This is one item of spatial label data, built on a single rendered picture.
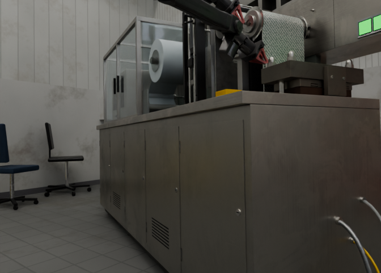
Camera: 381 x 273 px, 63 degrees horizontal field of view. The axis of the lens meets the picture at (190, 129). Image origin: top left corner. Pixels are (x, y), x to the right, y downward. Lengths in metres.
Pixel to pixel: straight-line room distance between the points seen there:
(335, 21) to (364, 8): 0.13
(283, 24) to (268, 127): 0.61
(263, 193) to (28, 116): 4.31
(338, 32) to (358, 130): 0.46
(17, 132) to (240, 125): 4.18
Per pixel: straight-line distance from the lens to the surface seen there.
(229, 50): 1.24
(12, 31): 5.14
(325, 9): 1.62
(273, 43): 1.42
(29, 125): 4.98
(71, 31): 5.56
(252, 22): 1.42
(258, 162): 0.98
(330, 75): 1.29
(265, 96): 1.00
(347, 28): 1.52
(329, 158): 1.19
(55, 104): 5.17
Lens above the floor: 0.76
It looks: 1 degrees up
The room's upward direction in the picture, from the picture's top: 1 degrees counter-clockwise
